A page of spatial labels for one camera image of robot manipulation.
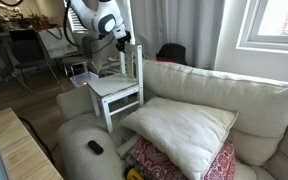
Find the beige fabric sofa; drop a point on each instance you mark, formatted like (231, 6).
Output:
(250, 100)

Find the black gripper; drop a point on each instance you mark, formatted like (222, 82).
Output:
(123, 38)

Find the black remote control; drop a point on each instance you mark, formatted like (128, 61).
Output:
(95, 147)

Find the red patterned pillow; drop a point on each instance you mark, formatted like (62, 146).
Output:
(150, 160)

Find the clear plastic storage bin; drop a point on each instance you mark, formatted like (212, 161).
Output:
(84, 79)

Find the flat beige cushion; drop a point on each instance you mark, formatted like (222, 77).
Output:
(125, 148)

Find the white window frame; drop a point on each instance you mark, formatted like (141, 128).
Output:
(250, 43)

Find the white background machine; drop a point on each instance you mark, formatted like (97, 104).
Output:
(4, 10)

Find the white window blinds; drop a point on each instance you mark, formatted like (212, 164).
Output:
(77, 23)

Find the black hat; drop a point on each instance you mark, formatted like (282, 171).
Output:
(172, 53)

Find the potted plants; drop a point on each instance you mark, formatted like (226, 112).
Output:
(39, 21)

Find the grey chair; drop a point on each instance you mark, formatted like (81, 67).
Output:
(79, 60)

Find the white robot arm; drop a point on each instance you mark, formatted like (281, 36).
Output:
(90, 13)

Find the light wooden table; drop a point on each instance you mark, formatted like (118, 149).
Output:
(20, 150)

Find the white wooden stool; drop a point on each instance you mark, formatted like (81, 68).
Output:
(112, 85)

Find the grey curtain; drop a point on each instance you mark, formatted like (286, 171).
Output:
(184, 26)

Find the cream white pillow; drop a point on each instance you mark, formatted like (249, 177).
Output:
(184, 133)

